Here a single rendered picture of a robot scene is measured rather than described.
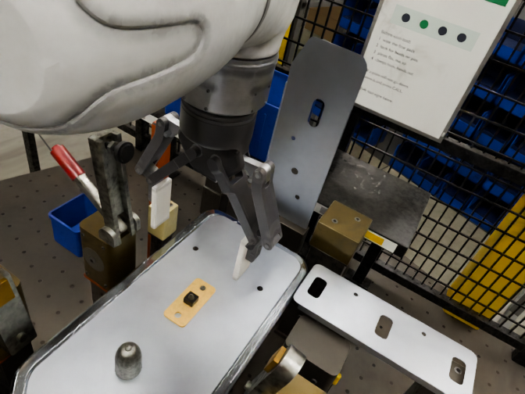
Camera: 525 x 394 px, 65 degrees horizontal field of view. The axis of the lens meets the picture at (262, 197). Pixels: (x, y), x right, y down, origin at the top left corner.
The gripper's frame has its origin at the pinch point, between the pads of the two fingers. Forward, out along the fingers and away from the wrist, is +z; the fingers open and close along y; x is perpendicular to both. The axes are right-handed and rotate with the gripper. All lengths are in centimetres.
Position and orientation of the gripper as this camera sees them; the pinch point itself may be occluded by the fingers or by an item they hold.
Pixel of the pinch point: (199, 240)
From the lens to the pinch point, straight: 53.3
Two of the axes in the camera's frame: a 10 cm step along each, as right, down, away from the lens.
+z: -2.0, 7.5, 6.4
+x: 5.0, -4.8, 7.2
